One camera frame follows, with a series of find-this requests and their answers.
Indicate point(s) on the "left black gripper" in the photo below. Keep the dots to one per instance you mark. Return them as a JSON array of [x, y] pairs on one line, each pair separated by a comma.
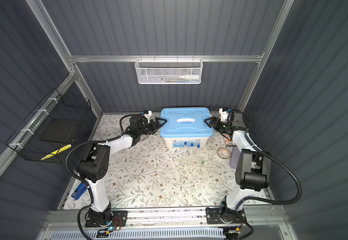
[[158, 125]]

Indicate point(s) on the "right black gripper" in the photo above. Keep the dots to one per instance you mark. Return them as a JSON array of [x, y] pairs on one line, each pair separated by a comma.
[[213, 123]]

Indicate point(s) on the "white plastic storage bin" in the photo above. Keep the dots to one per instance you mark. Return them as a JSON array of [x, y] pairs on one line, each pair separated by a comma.
[[180, 142]]

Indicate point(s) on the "blue plastic bin lid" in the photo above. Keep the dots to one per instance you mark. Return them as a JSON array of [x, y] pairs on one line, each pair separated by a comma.
[[186, 122]]

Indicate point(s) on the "clear plastic test tube rack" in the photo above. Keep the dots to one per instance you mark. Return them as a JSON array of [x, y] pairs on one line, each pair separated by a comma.
[[190, 170]]

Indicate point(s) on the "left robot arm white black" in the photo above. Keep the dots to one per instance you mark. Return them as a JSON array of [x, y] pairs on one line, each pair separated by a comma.
[[94, 166]]

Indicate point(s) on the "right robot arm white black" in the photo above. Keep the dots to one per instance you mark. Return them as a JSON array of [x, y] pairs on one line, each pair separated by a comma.
[[252, 167]]

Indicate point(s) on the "colourful marker pack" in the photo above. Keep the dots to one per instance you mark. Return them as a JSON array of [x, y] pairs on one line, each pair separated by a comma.
[[229, 143]]

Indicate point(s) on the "white tube in mesh basket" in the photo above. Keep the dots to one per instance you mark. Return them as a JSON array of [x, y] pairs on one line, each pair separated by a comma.
[[190, 78]]

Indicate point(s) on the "black pad in basket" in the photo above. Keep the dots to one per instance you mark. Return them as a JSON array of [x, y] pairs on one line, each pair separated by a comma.
[[61, 131]]

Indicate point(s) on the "yellow black striped tape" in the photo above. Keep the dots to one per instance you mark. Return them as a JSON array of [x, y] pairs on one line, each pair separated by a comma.
[[50, 155]]

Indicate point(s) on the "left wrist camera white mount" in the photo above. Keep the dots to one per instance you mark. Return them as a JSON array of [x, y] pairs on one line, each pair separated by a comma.
[[147, 114]]

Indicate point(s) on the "white wire mesh basket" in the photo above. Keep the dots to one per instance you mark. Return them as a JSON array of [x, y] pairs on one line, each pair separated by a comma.
[[167, 73]]

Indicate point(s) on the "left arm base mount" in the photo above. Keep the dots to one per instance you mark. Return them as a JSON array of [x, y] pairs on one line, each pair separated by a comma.
[[109, 218]]

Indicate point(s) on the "black wire mesh basket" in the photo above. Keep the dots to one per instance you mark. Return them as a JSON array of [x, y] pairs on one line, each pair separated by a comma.
[[70, 106]]

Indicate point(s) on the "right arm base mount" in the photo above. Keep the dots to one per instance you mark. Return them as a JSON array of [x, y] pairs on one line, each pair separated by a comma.
[[217, 216]]

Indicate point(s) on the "aluminium rail front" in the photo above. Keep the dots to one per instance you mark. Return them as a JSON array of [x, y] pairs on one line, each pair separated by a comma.
[[180, 217]]

